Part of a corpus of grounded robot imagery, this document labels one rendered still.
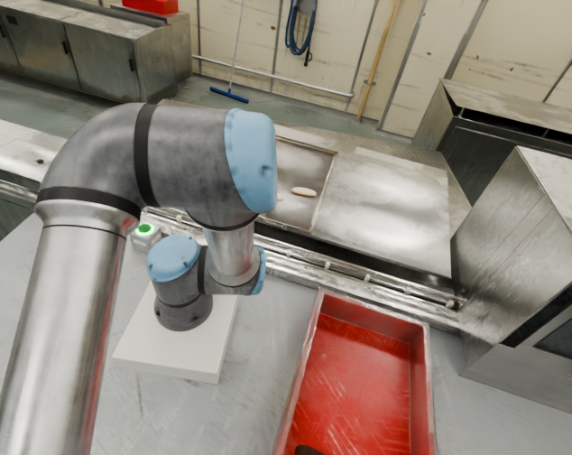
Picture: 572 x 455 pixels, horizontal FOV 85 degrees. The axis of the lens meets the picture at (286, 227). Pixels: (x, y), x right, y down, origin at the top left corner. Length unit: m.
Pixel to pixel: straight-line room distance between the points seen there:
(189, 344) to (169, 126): 0.62
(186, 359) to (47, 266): 0.55
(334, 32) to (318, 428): 4.24
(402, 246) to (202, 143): 0.99
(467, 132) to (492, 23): 2.13
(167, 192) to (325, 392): 0.69
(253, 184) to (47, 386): 0.25
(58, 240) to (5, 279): 0.87
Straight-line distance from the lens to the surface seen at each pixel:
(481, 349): 1.02
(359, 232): 1.21
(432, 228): 1.35
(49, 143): 1.85
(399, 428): 0.95
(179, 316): 0.84
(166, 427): 0.87
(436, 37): 4.23
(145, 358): 0.87
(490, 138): 2.70
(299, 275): 1.04
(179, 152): 0.34
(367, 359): 0.99
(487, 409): 1.11
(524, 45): 4.73
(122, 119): 0.37
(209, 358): 0.84
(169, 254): 0.74
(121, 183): 0.36
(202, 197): 0.35
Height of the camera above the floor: 1.65
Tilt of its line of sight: 41 degrees down
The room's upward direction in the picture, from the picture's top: 12 degrees clockwise
